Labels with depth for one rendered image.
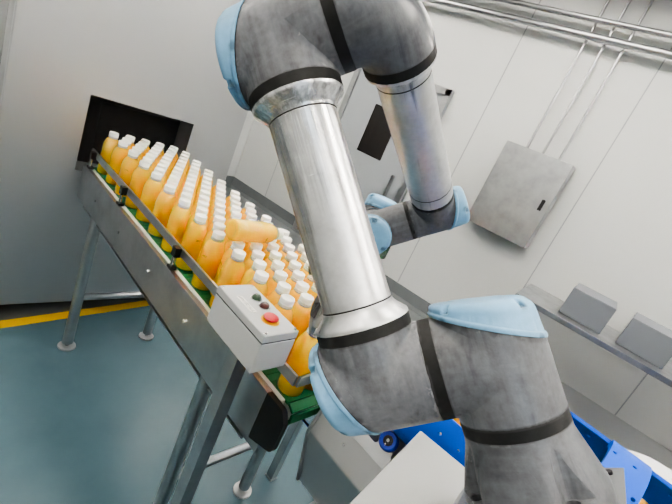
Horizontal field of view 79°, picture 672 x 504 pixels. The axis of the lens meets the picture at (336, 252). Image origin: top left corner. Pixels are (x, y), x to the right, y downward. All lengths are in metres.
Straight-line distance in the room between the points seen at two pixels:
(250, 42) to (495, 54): 4.25
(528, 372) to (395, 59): 0.37
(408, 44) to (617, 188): 3.80
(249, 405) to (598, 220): 3.61
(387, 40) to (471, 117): 4.06
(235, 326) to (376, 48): 0.66
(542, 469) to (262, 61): 0.50
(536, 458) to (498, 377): 0.08
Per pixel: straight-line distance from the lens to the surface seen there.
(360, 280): 0.46
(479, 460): 0.51
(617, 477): 0.61
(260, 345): 0.90
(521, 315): 0.47
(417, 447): 0.73
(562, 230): 4.25
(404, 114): 0.59
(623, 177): 4.26
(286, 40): 0.50
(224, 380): 1.07
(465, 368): 0.46
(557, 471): 0.50
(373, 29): 0.51
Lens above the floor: 1.56
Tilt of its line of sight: 17 degrees down
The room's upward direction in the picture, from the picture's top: 24 degrees clockwise
